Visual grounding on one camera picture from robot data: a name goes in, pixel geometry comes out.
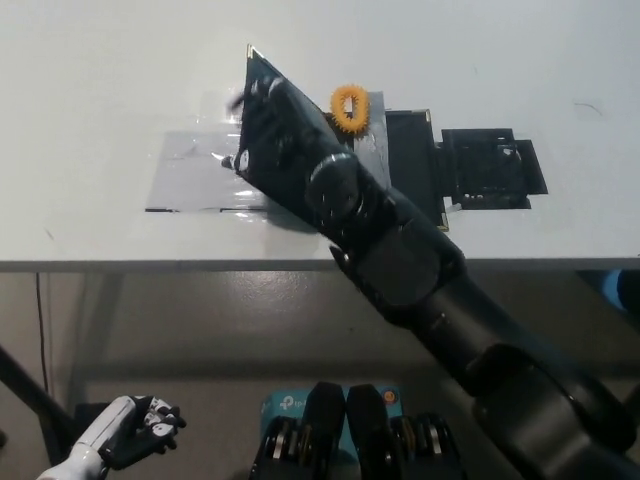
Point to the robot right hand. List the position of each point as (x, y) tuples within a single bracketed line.
[(285, 130)]

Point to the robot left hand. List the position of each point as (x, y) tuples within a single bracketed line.
[(125, 430)]

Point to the black USC diary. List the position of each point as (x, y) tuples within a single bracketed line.
[(410, 150)]

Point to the robot left black body block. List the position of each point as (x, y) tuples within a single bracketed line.
[(320, 430)]

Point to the robot black body block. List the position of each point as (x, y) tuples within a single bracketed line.
[(375, 435), (320, 430)]

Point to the robot right black body block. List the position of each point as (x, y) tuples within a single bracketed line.
[(375, 435)]

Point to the black floor tape patch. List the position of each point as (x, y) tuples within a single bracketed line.
[(92, 412)]

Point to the clear plastic film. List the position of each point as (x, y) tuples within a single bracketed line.
[(220, 107)]

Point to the black table leg brace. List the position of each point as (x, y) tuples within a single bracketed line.
[(30, 390)]

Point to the clear plastic sheet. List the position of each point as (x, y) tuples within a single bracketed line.
[(190, 175)]

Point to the teal router box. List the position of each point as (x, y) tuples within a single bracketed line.
[(280, 404)]

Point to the blue and black object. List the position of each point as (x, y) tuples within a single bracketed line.
[(612, 290)]

